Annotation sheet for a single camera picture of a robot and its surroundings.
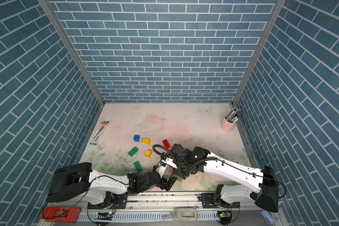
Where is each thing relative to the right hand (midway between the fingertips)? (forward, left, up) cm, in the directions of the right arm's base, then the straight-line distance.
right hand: (177, 170), depth 73 cm
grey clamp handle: (-18, -4, -9) cm, 20 cm away
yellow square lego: (+12, +20, -9) cm, 25 cm away
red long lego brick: (+21, +10, -12) cm, 26 cm away
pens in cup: (+39, -35, 0) cm, 53 cm away
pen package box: (+27, +59, -11) cm, 66 cm away
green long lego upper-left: (+13, +30, -11) cm, 35 cm away
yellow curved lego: (+22, +23, -11) cm, 34 cm away
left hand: (-2, +2, -8) cm, 8 cm away
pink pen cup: (+35, -32, -5) cm, 48 cm away
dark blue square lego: (+25, +32, -13) cm, 43 cm away
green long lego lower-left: (+5, +25, -12) cm, 28 cm away
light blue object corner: (-15, -46, -10) cm, 50 cm away
